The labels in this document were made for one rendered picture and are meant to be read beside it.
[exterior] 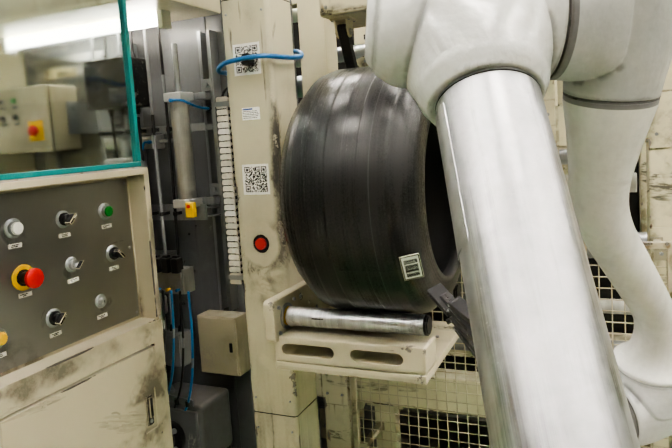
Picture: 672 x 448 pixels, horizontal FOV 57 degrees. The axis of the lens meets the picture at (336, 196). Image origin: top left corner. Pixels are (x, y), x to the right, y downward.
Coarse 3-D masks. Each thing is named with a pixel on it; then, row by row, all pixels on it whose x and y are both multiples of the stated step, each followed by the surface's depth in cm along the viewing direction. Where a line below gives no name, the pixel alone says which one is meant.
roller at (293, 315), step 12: (288, 312) 142; (300, 312) 141; (312, 312) 140; (324, 312) 139; (336, 312) 138; (348, 312) 137; (360, 312) 136; (372, 312) 135; (384, 312) 135; (288, 324) 143; (300, 324) 141; (312, 324) 140; (324, 324) 139; (336, 324) 137; (348, 324) 136; (360, 324) 135; (372, 324) 134; (384, 324) 133; (396, 324) 131; (408, 324) 130; (420, 324) 129
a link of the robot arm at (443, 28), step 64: (384, 0) 59; (448, 0) 57; (512, 0) 57; (384, 64) 61; (448, 64) 56; (512, 64) 55; (448, 128) 55; (512, 128) 52; (448, 192) 54; (512, 192) 49; (512, 256) 46; (576, 256) 47; (512, 320) 44; (576, 320) 44; (512, 384) 43; (576, 384) 41
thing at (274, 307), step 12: (288, 288) 151; (300, 288) 152; (276, 300) 141; (288, 300) 146; (300, 300) 151; (312, 300) 157; (264, 312) 140; (276, 312) 140; (276, 324) 140; (276, 336) 140
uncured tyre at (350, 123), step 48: (336, 96) 128; (384, 96) 122; (288, 144) 128; (336, 144) 121; (384, 144) 117; (432, 144) 166; (288, 192) 125; (336, 192) 120; (384, 192) 116; (432, 192) 169; (288, 240) 130; (336, 240) 122; (384, 240) 118; (432, 240) 165; (336, 288) 129; (384, 288) 124
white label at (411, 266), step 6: (402, 258) 119; (408, 258) 119; (414, 258) 119; (402, 264) 120; (408, 264) 120; (414, 264) 120; (420, 264) 120; (402, 270) 121; (408, 270) 121; (414, 270) 121; (420, 270) 121; (408, 276) 121; (414, 276) 121; (420, 276) 122
